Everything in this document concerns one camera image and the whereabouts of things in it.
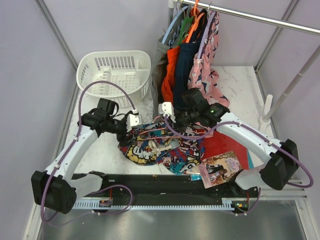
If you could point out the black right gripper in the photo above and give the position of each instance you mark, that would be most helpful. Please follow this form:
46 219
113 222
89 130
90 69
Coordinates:
177 124

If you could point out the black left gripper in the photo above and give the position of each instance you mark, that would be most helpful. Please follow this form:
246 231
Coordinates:
122 138

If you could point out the pink wire hanger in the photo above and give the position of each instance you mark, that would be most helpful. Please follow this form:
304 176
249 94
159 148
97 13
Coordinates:
157 131

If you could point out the comic print shorts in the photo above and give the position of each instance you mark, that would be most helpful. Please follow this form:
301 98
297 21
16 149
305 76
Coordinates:
173 152

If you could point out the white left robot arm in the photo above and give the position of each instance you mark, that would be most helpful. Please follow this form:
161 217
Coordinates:
55 188

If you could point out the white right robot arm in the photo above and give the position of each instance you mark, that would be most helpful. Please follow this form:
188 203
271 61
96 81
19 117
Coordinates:
279 158

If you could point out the pink shark print shorts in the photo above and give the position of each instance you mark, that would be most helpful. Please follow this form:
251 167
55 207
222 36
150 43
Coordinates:
203 94

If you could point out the navy blue shorts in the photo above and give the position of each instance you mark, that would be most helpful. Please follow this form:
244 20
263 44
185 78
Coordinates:
185 62

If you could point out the orange shorts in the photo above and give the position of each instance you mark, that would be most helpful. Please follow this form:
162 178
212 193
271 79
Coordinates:
168 85

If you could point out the grey shorts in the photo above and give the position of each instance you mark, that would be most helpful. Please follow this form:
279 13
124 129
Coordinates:
159 68

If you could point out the green hanger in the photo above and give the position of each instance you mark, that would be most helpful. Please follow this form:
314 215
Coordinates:
187 23

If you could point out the orange hanger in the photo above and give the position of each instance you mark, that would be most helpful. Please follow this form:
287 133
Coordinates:
195 23

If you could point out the lilac hanger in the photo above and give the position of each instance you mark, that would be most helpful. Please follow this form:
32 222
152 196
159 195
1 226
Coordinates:
206 34

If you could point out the light blue hanger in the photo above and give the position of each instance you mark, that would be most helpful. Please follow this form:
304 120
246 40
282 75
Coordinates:
172 25

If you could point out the red plastic folder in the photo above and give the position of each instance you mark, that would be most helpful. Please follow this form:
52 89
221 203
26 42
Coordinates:
220 144

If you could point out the white laundry basket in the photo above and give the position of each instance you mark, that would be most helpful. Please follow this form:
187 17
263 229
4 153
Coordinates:
128 69

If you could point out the Taming of Shrew book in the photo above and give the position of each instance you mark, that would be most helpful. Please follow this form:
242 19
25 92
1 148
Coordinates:
219 169

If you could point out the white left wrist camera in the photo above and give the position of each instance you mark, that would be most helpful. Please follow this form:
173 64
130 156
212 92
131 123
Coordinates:
133 121

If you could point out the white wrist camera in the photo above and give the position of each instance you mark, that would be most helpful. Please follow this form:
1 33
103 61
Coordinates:
133 121
166 109

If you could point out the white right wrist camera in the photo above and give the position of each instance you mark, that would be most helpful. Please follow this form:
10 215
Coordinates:
166 109

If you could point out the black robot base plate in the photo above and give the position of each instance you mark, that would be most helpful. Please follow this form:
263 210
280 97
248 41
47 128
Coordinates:
173 189

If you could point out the light blue cable duct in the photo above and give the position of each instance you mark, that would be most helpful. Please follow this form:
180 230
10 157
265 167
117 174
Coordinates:
102 204

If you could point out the metal clothes rail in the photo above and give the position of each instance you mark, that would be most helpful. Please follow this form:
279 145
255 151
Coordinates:
249 16

